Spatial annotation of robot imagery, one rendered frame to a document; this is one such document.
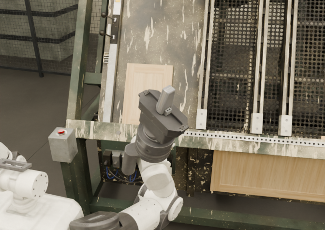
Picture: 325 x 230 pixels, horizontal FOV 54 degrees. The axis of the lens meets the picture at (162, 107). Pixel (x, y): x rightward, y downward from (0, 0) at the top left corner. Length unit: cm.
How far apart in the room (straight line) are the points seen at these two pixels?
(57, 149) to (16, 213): 116
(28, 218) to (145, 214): 30
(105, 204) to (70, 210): 169
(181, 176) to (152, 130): 186
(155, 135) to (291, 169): 188
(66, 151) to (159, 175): 129
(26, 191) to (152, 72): 145
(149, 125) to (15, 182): 35
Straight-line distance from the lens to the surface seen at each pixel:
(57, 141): 200
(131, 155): 74
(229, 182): 251
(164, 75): 210
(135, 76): 213
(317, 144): 212
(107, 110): 213
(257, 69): 206
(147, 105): 65
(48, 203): 91
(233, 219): 248
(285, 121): 206
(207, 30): 214
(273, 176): 249
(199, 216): 246
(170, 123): 63
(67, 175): 218
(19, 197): 88
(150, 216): 94
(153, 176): 77
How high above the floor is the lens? 197
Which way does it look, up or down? 28 degrees down
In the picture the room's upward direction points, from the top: straight up
